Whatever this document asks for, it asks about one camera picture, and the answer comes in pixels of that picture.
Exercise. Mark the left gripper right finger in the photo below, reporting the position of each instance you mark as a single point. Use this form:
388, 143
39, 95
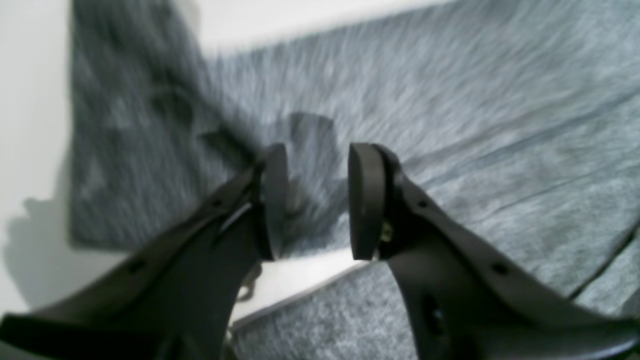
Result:
464, 299

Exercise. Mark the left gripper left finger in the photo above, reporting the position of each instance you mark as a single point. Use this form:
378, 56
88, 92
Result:
173, 299

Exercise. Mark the grey long-sleeve T-shirt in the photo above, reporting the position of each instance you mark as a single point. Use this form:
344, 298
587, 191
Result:
520, 118

